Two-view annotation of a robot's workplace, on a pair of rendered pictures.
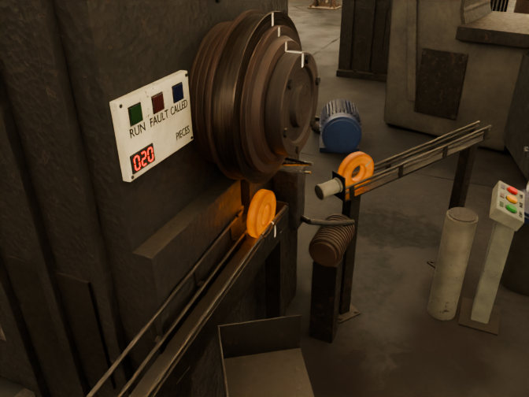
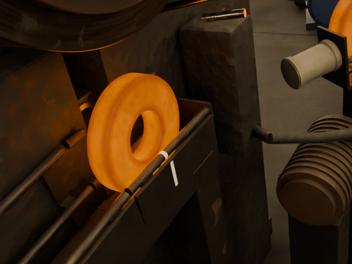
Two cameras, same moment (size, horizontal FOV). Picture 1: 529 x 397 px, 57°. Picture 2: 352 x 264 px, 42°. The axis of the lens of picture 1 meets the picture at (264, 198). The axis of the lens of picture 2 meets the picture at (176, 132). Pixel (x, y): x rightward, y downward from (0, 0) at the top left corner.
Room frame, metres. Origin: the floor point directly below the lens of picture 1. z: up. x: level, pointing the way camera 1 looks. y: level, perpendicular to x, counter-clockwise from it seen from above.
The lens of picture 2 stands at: (0.85, -0.16, 1.05)
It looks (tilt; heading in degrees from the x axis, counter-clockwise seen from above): 33 degrees down; 13
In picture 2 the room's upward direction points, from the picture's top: 12 degrees counter-clockwise
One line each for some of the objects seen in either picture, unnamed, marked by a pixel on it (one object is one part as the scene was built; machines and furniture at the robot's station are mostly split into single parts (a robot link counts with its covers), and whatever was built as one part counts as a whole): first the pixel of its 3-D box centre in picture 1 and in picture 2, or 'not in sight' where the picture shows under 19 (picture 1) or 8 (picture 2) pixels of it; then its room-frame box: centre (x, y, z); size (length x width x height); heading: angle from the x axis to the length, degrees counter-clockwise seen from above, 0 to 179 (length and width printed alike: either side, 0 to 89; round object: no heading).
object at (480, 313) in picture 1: (494, 261); not in sight; (1.63, -0.95, 0.31); 0.24 x 0.16 x 0.62; 155
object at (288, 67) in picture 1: (294, 104); not in sight; (1.29, -0.09, 1.11); 0.28 x 0.06 x 0.28; 155
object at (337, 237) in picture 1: (329, 280); (325, 240); (1.57, -0.26, 0.27); 0.22 x 0.13 x 0.53; 155
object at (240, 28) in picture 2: (288, 195); (221, 86); (1.55, -0.09, 0.68); 0.11 x 0.08 x 0.24; 65
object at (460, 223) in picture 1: (451, 265); not in sight; (1.66, -0.79, 0.26); 0.12 x 0.12 x 0.52
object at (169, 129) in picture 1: (157, 123); not in sight; (1.07, 0.25, 1.15); 0.26 x 0.02 x 0.18; 155
